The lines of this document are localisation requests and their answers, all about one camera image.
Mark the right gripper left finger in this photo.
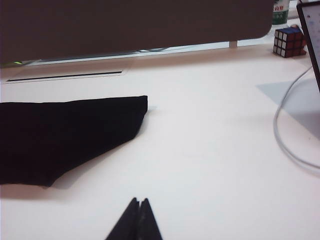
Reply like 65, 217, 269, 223
104, 197, 140, 240

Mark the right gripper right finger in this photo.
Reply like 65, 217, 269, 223
136, 198, 164, 240

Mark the black polo shirt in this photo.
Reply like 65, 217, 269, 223
0, 94, 149, 189

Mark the beige desk divider panel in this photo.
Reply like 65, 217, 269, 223
0, 0, 274, 69

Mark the Rubik's cube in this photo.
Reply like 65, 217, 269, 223
272, 26, 308, 59

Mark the black framed monitor screen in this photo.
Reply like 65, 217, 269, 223
295, 0, 320, 94

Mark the white bottle green label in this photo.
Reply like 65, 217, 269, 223
271, 0, 291, 26

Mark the white cable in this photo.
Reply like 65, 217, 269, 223
273, 65, 320, 174

